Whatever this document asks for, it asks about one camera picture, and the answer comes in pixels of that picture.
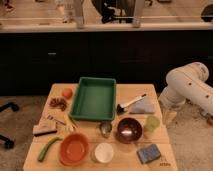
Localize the orange plastic bowl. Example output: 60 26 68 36
59 133 89 166

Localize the wooden table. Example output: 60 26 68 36
23 83 178 171

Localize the green cucumber toy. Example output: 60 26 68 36
37 137 62 162

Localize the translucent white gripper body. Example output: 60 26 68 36
161 105 177 125

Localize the yellow green peeler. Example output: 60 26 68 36
64 115 76 132

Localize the blue sponge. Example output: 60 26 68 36
137 144 161 164

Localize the small metal measuring cup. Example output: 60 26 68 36
99 122 112 138

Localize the small metal tool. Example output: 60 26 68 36
46 115 66 126

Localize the dark purple bowl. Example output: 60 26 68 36
116 118 143 144

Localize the green plastic tray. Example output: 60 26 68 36
70 77 116 121

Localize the black office chair base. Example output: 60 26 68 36
0 102 20 150

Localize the white cup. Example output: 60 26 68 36
94 143 114 163

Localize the light green cup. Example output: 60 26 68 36
144 116 160 132

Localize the black white dish brush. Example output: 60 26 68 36
116 94 146 113

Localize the grey folded cloth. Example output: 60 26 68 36
130 98 155 114

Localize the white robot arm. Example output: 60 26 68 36
159 62 213 125

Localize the brown pine cone cluster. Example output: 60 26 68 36
49 98 67 111

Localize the orange fruit toy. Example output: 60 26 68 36
62 88 73 99

